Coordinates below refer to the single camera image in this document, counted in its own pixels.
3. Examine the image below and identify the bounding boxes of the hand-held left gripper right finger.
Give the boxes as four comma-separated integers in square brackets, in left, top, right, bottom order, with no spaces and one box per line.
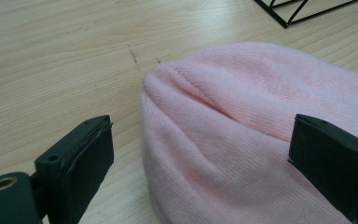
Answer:
[287,113,358,224]

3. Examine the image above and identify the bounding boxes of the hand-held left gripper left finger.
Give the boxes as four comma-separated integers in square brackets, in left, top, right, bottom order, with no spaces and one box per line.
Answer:
[34,114,115,224]

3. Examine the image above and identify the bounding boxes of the pink knitted beanie hat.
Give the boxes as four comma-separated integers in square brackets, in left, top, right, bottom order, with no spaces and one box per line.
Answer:
[140,41,358,224]

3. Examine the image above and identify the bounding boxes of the black wire rack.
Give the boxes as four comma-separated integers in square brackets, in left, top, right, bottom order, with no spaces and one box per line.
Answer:
[254,0,358,30]

